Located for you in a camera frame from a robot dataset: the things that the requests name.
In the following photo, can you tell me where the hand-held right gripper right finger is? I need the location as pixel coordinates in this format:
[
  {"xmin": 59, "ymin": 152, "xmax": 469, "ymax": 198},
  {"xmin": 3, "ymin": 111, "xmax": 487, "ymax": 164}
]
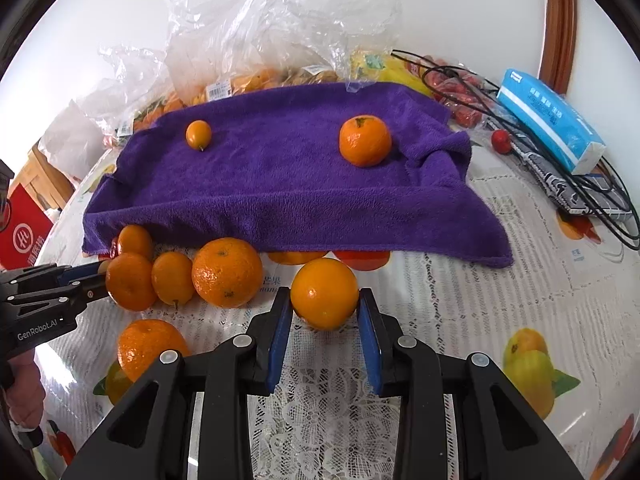
[{"xmin": 357, "ymin": 288, "xmax": 586, "ymax": 480}]

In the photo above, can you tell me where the yellow packaged fruit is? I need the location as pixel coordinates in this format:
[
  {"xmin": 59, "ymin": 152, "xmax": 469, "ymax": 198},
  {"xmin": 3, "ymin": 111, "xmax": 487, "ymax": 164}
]
[{"xmin": 350, "ymin": 50, "xmax": 436, "ymax": 98}]

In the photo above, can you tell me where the smooth round orange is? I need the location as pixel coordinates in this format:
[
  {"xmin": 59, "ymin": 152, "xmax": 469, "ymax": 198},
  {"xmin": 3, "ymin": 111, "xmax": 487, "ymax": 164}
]
[{"xmin": 290, "ymin": 257, "xmax": 360, "ymax": 332}]

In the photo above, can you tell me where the clear bag of kumquats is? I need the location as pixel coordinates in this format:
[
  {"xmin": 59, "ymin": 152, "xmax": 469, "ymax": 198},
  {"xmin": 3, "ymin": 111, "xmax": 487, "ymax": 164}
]
[{"xmin": 162, "ymin": 0, "xmax": 301, "ymax": 111}]

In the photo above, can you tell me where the mandarin with green stem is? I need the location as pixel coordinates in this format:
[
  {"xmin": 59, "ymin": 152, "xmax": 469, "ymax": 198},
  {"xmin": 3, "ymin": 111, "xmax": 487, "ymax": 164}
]
[{"xmin": 339, "ymin": 115, "xmax": 393, "ymax": 168}]

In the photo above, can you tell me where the white plastic bag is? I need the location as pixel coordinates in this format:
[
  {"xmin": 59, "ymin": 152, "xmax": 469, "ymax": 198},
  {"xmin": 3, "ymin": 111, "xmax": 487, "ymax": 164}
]
[{"xmin": 39, "ymin": 100, "xmax": 108, "ymax": 183}]

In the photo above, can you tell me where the clear bag of longans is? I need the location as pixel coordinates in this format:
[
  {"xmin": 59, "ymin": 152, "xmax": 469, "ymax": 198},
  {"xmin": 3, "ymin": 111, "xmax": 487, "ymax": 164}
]
[{"xmin": 240, "ymin": 0, "xmax": 403, "ymax": 91}]

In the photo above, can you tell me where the large oval kumquat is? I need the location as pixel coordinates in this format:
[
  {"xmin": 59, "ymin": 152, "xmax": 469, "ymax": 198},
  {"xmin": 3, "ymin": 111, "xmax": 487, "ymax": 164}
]
[{"xmin": 151, "ymin": 251, "xmax": 196, "ymax": 308}]

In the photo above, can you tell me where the red box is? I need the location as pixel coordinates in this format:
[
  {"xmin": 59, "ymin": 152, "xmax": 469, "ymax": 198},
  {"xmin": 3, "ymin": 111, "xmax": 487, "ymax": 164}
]
[{"xmin": 0, "ymin": 182, "xmax": 55, "ymax": 271}]

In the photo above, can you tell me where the blue tissue pack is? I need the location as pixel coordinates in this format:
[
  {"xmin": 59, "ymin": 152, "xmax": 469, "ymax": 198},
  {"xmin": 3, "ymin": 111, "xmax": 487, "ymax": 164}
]
[{"xmin": 495, "ymin": 68, "xmax": 607, "ymax": 176}]

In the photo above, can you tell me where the small mandarin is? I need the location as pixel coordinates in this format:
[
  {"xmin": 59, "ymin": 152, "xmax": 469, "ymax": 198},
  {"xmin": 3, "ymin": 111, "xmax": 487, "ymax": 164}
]
[
  {"xmin": 105, "ymin": 252, "xmax": 158, "ymax": 311},
  {"xmin": 116, "ymin": 224, "xmax": 154, "ymax": 261},
  {"xmin": 117, "ymin": 319, "xmax": 192, "ymax": 383}
]

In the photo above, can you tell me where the purple towel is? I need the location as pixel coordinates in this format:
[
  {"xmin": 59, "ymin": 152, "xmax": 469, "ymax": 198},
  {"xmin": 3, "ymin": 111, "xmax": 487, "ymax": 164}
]
[{"xmin": 81, "ymin": 81, "xmax": 515, "ymax": 268}]

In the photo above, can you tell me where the black wire rack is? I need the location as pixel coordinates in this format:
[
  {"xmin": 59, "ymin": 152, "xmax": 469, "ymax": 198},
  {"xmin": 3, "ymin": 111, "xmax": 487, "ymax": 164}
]
[{"xmin": 392, "ymin": 50, "xmax": 640, "ymax": 251}]

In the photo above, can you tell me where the black and white patterned case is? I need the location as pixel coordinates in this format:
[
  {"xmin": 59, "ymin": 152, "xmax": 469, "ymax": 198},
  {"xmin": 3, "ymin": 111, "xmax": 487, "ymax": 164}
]
[{"xmin": 507, "ymin": 137, "xmax": 633, "ymax": 221}]

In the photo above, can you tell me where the person's left hand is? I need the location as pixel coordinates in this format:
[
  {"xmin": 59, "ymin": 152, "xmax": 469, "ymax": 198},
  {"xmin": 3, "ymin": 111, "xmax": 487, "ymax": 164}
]
[{"xmin": 0, "ymin": 350, "xmax": 43, "ymax": 431}]

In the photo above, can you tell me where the large rough-skinned orange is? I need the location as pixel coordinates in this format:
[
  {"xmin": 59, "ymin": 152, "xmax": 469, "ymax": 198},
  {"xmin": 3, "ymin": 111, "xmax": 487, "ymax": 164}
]
[{"xmin": 191, "ymin": 237, "xmax": 264, "ymax": 309}]

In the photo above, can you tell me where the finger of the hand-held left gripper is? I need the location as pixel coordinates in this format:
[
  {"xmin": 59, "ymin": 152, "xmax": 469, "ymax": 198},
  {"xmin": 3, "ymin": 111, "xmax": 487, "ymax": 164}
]
[
  {"xmin": 5, "ymin": 280, "xmax": 108, "ymax": 318},
  {"xmin": 0, "ymin": 260, "xmax": 110, "ymax": 291}
]

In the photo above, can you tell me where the wooden chair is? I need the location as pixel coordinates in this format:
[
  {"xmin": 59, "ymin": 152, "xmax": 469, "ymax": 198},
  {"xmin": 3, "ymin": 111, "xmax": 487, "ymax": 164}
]
[{"xmin": 10, "ymin": 142, "xmax": 76, "ymax": 216}]

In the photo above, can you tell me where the brown wooden frame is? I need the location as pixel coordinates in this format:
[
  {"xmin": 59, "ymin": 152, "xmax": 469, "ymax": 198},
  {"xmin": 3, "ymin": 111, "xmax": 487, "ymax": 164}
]
[{"xmin": 539, "ymin": 0, "xmax": 581, "ymax": 96}]

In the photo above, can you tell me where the small oval kumquat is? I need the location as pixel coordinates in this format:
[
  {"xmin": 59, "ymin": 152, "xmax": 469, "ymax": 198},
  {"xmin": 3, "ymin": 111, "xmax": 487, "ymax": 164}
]
[{"xmin": 185, "ymin": 119, "xmax": 213, "ymax": 152}]

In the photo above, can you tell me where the bag of cherry tomatoes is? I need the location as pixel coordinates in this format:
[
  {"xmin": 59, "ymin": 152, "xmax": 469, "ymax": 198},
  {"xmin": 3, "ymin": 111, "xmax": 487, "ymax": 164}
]
[{"xmin": 410, "ymin": 60, "xmax": 501, "ymax": 128}]

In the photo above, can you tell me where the clear bag of mandarins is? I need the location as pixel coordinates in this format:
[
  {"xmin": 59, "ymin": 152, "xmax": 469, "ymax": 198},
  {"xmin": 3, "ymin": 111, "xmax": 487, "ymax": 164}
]
[{"xmin": 80, "ymin": 45, "xmax": 186, "ymax": 148}]

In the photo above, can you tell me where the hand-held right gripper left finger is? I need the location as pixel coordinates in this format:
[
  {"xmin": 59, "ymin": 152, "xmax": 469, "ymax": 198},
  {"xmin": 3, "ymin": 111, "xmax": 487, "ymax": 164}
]
[{"xmin": 62, "ymin": 287, "xmax": 293, "ymax": 480}]

